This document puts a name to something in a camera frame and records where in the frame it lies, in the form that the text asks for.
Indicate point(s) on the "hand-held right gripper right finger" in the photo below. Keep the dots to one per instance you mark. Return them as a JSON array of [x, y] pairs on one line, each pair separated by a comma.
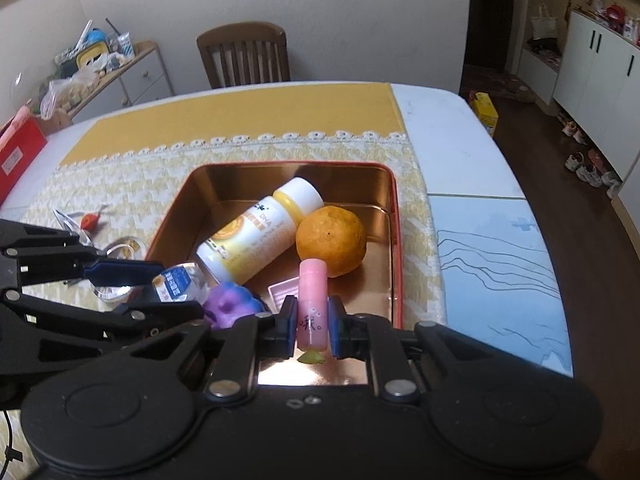
[[339, 330]]

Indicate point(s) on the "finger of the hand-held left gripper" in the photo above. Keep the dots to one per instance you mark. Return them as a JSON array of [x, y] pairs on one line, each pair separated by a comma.
[[130, 272], [165, 310]]

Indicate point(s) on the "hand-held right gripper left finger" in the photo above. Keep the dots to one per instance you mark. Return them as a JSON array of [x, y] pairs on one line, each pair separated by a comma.
[[287, 330]]

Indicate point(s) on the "red tin box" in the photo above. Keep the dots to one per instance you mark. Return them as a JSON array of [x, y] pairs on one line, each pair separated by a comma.
[[350, 305]]

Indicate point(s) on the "small clear bottle blue label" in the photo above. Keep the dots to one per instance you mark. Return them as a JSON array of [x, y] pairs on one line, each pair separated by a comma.
[[175, 282]]

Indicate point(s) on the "pink lip balm tube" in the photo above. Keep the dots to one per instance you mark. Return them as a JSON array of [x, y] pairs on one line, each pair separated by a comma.
[[312, 290]]

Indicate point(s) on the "purple squishy toy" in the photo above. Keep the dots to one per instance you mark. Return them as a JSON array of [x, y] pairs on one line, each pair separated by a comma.
[[232, 305]]

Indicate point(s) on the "small red packet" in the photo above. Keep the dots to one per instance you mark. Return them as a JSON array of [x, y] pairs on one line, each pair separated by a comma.
[[90, 220]]

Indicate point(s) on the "white sunglasses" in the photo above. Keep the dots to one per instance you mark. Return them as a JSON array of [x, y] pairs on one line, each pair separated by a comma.
[[70, 222]]

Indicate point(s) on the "orange fruit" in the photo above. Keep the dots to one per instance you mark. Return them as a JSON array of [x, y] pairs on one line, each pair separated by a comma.
[[330, 242]]

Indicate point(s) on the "white yellow pill bottle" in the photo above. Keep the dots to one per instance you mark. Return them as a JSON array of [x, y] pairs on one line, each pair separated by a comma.
[[250, 240]]

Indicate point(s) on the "yellow patterned table runner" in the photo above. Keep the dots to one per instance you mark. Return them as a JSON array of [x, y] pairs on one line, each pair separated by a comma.
[[225, 120]]

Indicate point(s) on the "pink box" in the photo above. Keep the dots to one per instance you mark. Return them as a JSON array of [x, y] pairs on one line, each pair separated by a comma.
[[15, 120]]

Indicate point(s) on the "clear plastic bag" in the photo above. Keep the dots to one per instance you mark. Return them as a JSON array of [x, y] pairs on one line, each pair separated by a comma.
[[65, 92]]

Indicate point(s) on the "wooden white side cabinet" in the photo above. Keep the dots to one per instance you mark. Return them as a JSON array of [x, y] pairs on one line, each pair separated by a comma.
[[140, 75]]

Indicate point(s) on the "pile of cabinet clutter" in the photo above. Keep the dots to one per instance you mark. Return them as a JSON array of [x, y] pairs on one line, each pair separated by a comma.
[[95, 47]]

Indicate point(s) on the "wooden chair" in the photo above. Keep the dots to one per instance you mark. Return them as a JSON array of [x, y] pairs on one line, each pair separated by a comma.
[[245, 55]]

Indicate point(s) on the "yellow box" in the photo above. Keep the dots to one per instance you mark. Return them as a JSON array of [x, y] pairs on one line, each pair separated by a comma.
[[485, 110]]

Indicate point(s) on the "row of shoes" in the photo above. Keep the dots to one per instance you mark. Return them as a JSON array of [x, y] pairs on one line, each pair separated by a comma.
[[587, 160]]

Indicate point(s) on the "white low shoe cabinet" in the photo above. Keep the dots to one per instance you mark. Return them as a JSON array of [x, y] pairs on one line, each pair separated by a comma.
[[537, 72]]

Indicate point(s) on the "dark wooden door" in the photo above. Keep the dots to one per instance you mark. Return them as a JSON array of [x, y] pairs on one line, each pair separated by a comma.
[[490, 10]]

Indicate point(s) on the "white tote bag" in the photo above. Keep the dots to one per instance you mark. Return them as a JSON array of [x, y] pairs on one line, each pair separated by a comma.
[[543, 22]]

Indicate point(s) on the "white wooden wall cabinet unit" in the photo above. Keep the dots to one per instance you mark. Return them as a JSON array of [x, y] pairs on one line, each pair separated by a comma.
[[595, 75]]

